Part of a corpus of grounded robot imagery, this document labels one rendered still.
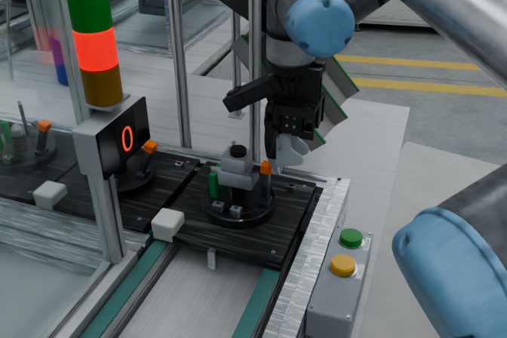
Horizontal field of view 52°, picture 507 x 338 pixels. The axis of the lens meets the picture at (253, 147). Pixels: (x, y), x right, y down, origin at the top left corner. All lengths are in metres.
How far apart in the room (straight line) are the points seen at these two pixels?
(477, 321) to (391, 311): 0.61
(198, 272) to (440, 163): 0.71
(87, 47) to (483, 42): 0.45
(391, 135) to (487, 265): 1.12
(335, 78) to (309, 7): 0.72
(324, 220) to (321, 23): 0.46
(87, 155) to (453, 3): 0.47
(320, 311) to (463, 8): 0.48
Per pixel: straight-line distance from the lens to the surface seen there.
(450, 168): 1.37
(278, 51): 0.77
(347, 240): 0.92
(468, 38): 0.53
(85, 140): 0.71
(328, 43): 0.64
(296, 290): 0.85
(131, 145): 0.77
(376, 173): 1.30
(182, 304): 0.89
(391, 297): 1.00
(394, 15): 4.93
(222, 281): 0.92
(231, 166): 0.91
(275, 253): 0.89
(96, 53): 0.69
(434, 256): 0.37
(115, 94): 0.72
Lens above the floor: 1.57
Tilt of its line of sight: 32 degrees down
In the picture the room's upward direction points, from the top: straight up
